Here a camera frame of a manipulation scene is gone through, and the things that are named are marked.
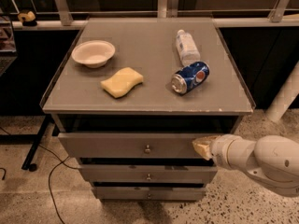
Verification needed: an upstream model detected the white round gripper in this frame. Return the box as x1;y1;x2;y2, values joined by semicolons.
192;134;258;175

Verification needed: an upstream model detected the grey drawer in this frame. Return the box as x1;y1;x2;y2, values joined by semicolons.
79;164;217;184
57;132;219;160
93;187;206;202

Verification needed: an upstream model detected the grey bottom drawer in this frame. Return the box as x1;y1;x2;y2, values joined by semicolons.
93;187;206;202

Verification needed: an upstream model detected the yellow sponge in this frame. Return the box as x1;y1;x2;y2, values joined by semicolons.
100;67;144;98

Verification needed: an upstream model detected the clear plastic water bottle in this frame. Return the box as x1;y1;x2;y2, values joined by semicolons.
176;30;201;66

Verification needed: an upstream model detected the blue pepsi can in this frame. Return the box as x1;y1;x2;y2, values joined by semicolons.
171;62;210;95

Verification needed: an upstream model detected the grey middle drawer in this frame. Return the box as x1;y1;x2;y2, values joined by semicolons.
79;164;217;184

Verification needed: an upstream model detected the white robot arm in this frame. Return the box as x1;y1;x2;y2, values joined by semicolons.
192;132;299;197

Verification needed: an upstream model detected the black desk leg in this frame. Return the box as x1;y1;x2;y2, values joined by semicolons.
0;115;53;172

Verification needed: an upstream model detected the white paper bowl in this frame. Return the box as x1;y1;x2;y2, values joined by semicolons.
71;40;116;68

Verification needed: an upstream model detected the yellow black tape dispenser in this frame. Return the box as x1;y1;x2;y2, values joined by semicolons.
18;10;37;26

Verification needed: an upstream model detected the black floor cable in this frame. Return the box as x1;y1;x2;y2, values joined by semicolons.
0;126;78;224

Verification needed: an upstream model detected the metal window frame rail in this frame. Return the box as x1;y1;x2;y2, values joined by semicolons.
1;0;299;28

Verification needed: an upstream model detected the grey top drawer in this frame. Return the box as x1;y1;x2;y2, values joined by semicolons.
57;132;219;160

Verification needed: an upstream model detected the grey drawer cabinet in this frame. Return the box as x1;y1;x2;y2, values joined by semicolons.
41;18;254;188

